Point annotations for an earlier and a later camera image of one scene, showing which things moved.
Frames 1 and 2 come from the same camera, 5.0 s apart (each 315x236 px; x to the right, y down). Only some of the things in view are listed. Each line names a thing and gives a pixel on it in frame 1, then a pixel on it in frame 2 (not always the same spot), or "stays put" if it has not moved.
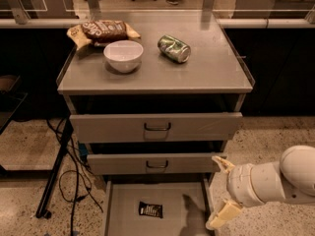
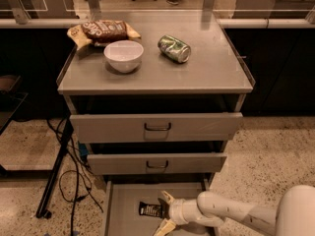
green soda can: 174,48 stays put
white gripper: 240,182 -> 177,211
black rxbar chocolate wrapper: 151,209 stays put
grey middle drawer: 152,163 stays put
